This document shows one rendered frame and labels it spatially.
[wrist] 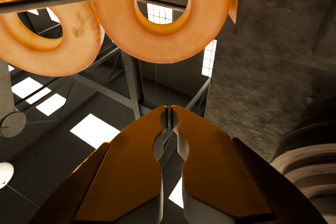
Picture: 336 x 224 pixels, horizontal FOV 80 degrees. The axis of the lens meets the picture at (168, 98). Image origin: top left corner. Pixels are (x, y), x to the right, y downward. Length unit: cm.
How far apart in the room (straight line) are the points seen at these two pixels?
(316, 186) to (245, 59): 33
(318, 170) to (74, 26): 51
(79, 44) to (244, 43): 36
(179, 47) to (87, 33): 12
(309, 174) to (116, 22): 49
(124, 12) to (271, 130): 59
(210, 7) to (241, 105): 47
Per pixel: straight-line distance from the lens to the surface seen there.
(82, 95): 1102
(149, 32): 26
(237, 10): 24
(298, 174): 57
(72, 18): 27
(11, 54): 34
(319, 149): 51
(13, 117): 307
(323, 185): 54
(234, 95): 67
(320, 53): 38
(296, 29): 48
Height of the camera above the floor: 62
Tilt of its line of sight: 45 degrees up
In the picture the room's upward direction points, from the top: 178 degrees clockwise
